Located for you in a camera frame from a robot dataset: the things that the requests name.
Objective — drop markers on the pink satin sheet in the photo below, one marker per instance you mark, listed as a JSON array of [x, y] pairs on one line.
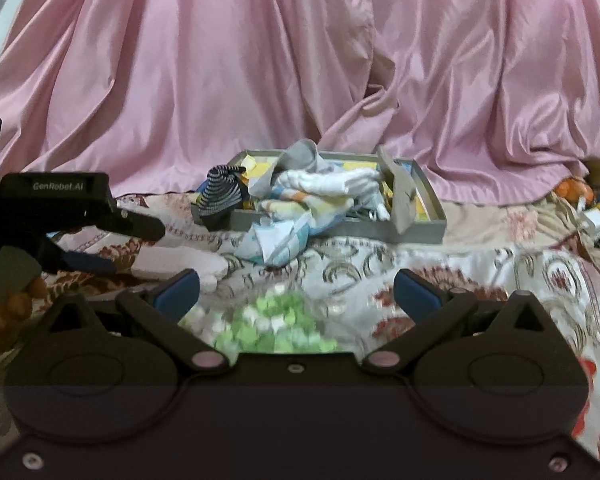
[[280, 60]]

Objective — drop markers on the white blue-printed cloth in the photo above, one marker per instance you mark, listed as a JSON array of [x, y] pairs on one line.
[[275, 240]]

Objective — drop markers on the floral patterned blanket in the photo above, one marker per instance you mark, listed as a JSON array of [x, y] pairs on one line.
[[480, 270]]

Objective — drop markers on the beige cloth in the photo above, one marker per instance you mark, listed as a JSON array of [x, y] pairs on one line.
[[505, 220]]

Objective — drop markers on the grey tray box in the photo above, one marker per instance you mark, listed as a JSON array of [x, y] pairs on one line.
[[340, 233]]

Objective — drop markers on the white charger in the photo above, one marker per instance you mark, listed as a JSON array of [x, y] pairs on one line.
[[597, 220]]

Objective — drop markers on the white terry towel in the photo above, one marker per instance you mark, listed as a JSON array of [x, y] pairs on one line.
[[175, 262]]

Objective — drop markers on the grey-brown cloth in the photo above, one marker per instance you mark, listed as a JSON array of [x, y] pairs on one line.
[[400, 190]]

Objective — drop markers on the dark striped sock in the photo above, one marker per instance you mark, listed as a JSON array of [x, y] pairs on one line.
[[222, 195]]

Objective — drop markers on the white knit sock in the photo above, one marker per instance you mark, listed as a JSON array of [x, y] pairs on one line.
[[210, 282]]

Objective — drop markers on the grey sock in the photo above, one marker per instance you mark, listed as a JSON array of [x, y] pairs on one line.
[[302, 157]]

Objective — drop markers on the white washcloth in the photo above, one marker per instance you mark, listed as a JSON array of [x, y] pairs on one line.
[[330, 180]]

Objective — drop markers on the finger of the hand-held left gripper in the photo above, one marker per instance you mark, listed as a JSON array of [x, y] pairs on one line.
[[135, 225], [90, 264]]

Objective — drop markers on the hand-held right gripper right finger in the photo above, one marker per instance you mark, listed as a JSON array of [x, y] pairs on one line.
[[416, 291]]

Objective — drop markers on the pastel striped towel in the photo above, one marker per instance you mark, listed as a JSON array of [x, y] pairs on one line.
[[305, 205]]

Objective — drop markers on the brown cardboard piece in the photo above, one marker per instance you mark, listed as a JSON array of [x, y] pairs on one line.
[[597, 171]]

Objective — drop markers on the clear jar of green stars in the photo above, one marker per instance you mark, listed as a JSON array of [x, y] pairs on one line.
[[260, 325]]

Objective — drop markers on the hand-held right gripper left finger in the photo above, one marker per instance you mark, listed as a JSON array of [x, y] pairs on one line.
[[177, 291]]

